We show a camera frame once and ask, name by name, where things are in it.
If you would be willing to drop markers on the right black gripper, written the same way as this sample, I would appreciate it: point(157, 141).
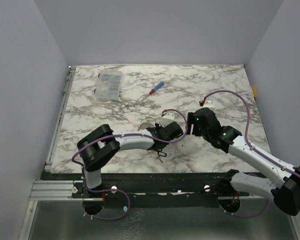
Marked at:
point(190, 124)

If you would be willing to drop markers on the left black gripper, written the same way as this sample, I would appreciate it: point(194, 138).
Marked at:
point(157, 127)

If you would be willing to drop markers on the black key tag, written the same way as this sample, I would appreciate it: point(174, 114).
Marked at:
point(162, 154)

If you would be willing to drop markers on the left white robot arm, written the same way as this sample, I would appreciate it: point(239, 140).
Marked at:
point(97, 148)

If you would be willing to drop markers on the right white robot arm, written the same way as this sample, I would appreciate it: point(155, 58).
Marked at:
point(281, 181)

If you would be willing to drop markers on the blue red screwdriver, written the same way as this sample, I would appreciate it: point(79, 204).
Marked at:
point(154, 89)

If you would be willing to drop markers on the clear plastic organizer box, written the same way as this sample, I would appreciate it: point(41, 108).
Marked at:
point(108, 85)

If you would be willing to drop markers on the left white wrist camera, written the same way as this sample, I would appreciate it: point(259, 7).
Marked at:
point(166, 119)

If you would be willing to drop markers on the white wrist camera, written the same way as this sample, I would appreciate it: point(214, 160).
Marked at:
point(166, 119)
point(207, 103)

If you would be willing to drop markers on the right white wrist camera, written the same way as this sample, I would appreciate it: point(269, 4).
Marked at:
point(207, 103)

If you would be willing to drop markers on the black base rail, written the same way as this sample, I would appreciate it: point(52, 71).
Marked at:
point(157, 190)

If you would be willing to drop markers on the aluminium side rail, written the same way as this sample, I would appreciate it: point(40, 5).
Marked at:
point(54, 190)

